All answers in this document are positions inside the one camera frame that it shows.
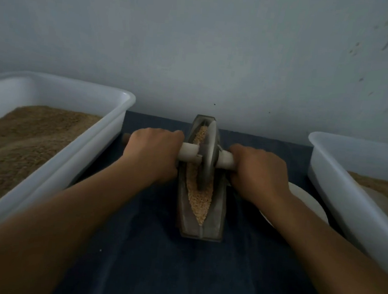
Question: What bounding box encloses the white plastic tub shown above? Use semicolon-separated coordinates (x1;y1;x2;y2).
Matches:
0;69;138;248
296;131;388;281

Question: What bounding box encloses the person's right forearm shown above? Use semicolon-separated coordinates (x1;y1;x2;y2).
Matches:
252;190;388;294

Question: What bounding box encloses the large brown grain heap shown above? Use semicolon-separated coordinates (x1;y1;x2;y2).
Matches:
346;171;388;212
0;102;104;225

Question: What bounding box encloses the white round plate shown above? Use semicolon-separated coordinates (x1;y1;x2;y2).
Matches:
258;179;333;232

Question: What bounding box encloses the dark blue table cloth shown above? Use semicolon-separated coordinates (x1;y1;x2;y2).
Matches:
52;105;359;294

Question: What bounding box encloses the boat-shaped metal grinding trough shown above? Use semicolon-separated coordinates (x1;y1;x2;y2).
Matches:
173;113;236;243

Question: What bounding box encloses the person's right hand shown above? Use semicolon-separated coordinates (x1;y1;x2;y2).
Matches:
224;143;296;210

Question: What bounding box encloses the person's left forearm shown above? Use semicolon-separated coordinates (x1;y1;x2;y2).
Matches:
0;147;161;294

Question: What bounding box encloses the metal grinding wheel with handle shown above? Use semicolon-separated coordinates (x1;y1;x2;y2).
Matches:
118;111;240;195

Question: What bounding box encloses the person's left hand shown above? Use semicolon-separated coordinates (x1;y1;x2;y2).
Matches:
120;125;186;187

